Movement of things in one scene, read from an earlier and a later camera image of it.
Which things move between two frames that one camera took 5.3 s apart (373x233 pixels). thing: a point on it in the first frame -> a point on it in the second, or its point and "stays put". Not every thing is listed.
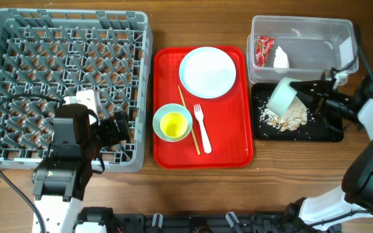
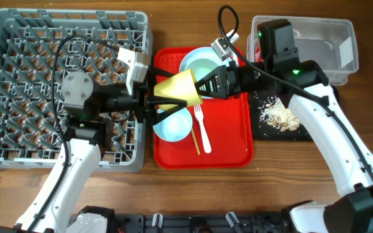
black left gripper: [109, 125] -> [157, 101]
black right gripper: [316, 87] -> [223, 74]
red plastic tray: [228, 120] stays put
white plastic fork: [206, 143] stays put
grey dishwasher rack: [108, 54] stays put
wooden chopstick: [192, 130] stays put
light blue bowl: [168, 109] stays put
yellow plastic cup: [173, 124] -> [181, 87]
